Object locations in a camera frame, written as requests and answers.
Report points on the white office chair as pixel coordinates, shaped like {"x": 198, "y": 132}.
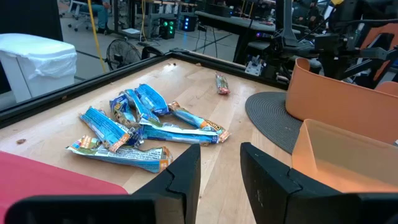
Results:
{"x": 76, "y": 12}

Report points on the person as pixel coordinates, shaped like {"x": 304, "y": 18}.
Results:
{"x": 101, "y": 14}

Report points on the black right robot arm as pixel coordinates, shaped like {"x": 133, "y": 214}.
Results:
{"x": 286, "y": 21}

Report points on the white trash bin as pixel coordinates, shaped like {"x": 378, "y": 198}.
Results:
{"x": 37, "y": 63}

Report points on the black aluminium table frame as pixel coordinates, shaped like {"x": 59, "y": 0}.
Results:
{"x": 77, "y": 88}

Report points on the black room divider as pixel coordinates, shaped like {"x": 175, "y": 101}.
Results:
{"x": 31, "y": 15}

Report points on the computer tower green lights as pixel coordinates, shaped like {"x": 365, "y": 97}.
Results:
{"x": 168, "y": 28}

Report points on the opaque orange plastic basket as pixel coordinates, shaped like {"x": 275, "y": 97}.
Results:
{"x": 335, "y": 104}

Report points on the computer tower blue lights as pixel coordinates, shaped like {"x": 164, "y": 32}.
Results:
{"x": 189, "y": 22}

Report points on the orange background panel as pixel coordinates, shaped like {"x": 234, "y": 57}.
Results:
{"x": 382, "y": 29}

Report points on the black desk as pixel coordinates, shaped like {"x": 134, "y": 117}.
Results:
{"x": 230, "y": 21}

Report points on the grey round woven placemat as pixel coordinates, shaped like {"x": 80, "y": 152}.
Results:
{"x": 270, "y": 119}

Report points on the green red granola bar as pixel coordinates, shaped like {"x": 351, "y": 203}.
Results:
{"x": 222, "y": 84}

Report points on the blue bar with granola picture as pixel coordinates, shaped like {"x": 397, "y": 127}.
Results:
{"x": 122, "y": 112}

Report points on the translucent orange plastic bin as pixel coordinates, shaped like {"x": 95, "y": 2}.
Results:
{"x": 342, "y": 157}

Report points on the blue and white granola bar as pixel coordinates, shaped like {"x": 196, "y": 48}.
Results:
{"x": 180, "y": 133}

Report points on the black floor fan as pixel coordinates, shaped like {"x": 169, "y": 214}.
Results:
{"x": 122, "y": 54}

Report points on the blue bar orange Chewy end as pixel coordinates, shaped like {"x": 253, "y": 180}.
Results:
{"x": 192, "y": 118}

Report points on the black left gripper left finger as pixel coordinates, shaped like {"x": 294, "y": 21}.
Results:
{"x": 180, "y": 186}

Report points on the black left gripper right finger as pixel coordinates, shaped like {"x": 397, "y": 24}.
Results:
{"x": 270, "y": 193}

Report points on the red plastic bin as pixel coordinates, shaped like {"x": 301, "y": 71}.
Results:
{"x": 46, "y": 179}

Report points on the brown granola crumb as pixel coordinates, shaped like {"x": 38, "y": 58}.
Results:
{"x": 21, "y": 141}

